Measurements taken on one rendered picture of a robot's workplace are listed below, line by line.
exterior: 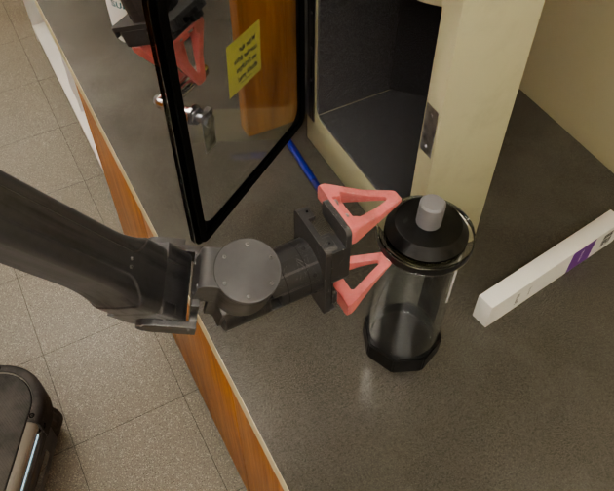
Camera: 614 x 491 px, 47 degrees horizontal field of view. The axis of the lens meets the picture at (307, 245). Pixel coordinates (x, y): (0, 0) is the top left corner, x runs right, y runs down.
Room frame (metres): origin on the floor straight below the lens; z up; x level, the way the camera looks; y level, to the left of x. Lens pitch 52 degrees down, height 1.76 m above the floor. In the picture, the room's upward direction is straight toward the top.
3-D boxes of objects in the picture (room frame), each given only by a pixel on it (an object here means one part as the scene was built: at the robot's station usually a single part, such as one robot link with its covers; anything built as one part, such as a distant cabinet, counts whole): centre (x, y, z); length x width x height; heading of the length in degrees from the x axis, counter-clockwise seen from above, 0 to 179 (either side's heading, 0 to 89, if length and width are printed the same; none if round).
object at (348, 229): (0.45, -0.05, 1.23); 0.09 x 0.07 x 0.07; 118
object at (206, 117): (0.64, 0.12, 1.18); 0.02 x 0.02 x 0.06; 61
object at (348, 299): (0.45, -0.05, 1.16); 0.09 x 0.07 x 0.07; 118
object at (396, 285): (0.49, -0.13, 1.06); 0.11 x 0.11 x 0.21
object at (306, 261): (0.41, 0.01, 1.20); 0.07 x 0.07 x 0.10; 28
